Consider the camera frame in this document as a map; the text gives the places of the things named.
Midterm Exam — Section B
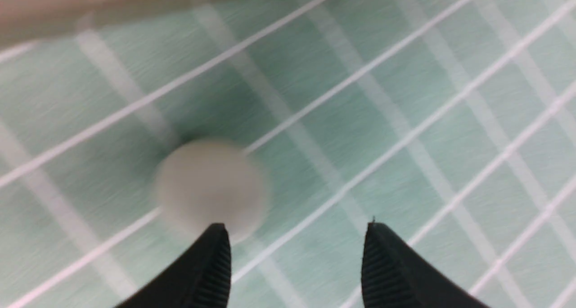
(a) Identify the green checked tablecloth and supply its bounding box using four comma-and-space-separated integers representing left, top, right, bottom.
1, 0, 575, 308

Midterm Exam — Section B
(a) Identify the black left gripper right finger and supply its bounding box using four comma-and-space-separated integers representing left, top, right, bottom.
361, 222, 487, 308

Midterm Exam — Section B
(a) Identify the olive green plastic bin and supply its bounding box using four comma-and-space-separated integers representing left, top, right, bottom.
0, 0, 219, 48

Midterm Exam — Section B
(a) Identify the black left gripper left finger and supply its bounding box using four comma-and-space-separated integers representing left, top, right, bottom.
117, 222, 232, 308

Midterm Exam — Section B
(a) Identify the white ping-pong ball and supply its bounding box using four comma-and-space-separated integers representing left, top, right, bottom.
153, 138, 270, 245

